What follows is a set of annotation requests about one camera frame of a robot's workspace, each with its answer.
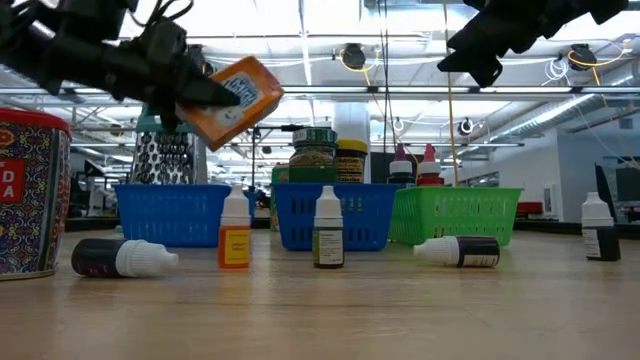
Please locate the dark purple dropper bottle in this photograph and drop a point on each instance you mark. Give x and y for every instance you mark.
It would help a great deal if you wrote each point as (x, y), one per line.
(100, 257)

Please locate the orange dropper bottle yellow label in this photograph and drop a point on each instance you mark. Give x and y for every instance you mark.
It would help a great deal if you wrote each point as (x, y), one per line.
(234, 245)

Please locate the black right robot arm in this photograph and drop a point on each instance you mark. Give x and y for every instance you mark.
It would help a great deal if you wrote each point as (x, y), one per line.
(585, 12)

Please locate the red stool seat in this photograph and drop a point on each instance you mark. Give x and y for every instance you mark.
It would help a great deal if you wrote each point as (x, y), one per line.
(530, 207)

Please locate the black dropper bottle white cap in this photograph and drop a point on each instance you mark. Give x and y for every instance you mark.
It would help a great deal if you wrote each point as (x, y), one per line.
(475, 251)
(601, 240)

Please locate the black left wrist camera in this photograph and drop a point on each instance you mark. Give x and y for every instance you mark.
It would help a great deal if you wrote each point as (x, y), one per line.
(167, 40)

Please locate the green lid spice jar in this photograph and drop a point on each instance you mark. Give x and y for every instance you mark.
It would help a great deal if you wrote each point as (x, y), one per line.
(313, 155)

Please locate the green plastic basket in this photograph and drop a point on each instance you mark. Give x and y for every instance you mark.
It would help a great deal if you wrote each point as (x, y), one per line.
(450, 215)

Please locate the green dropper bottle white cap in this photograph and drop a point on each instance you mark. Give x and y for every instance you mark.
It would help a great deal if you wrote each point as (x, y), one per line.
(328, 245)

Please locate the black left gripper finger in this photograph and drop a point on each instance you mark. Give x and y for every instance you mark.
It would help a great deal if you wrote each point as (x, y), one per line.
(210, 94)

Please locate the patterned tin with red lid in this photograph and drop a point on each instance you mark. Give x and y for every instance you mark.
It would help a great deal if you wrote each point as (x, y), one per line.
(30, 200)

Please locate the purple tip squeeze bottle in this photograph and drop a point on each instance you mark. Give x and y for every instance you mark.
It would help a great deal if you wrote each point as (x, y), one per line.
(401, 172)

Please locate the blue plastic basket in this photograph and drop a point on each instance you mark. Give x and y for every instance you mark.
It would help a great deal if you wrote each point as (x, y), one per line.
(170, 215)
(370, 215)

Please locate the black stand with boom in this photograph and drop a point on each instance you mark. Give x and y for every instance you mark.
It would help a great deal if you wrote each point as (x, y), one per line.
(253, 160)

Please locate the green cardboard box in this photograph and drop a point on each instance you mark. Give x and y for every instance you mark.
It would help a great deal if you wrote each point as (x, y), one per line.
(280, 175)

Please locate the white building column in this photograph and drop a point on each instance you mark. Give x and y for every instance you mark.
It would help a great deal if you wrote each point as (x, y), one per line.
(352, 122)

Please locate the black computer monitor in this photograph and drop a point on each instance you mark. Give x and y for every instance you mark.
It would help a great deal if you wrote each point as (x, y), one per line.
(622, 190)

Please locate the yellow lid dark jar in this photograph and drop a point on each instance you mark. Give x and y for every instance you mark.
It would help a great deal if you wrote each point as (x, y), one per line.
(351, 165)

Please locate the orange Mini Wheats cereal box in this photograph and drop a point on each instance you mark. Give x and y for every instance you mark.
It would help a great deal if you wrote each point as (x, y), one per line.
(250, 90)

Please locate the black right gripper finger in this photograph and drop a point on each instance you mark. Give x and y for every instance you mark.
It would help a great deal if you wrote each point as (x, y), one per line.
(477, 35)
(480, 65)

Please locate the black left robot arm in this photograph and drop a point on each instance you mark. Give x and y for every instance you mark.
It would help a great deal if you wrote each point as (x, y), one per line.
(60, 55)

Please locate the red squeeze bottle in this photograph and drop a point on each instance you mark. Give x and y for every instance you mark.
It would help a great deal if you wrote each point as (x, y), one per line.
(430, 172)

